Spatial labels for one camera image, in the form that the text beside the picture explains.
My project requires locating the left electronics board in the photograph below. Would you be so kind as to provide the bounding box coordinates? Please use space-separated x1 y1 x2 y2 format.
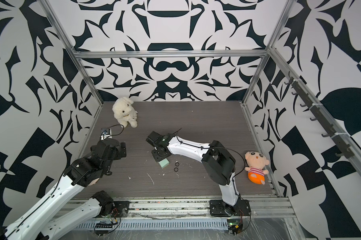
93 223 119 236

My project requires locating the right electronics board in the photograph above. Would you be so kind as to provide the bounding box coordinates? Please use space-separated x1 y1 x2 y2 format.
227 219 243 235

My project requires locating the mint green box left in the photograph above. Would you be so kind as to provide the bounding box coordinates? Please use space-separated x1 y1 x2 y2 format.
158 159 169 169

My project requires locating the beige round clock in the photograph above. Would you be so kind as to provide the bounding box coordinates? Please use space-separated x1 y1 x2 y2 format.
87 178 100 186

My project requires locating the white plush bunny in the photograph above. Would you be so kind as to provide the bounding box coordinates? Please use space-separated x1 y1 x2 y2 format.
112 97 137 128

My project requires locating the orange plush doll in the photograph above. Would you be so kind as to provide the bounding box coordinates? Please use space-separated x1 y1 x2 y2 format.
245 151 270 185

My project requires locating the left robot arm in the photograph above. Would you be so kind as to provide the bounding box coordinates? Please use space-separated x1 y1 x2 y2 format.
0 138 126 240

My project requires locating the electronics board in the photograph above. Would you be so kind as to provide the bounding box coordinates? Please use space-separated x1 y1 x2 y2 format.
227 219 243 235
93 223 119 236

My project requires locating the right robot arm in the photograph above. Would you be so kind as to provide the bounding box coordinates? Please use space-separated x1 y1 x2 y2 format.
146 132 240 207

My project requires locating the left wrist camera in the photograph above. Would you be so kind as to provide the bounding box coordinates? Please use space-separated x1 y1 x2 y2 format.
99 128 112 141

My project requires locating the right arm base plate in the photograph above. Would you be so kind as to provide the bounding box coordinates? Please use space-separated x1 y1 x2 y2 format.
209 199 251 217

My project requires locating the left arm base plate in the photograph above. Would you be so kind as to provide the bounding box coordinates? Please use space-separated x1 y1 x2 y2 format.
99 201 130 218

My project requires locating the wall hook rack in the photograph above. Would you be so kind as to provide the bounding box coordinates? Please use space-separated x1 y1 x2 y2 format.
286 72 356 159

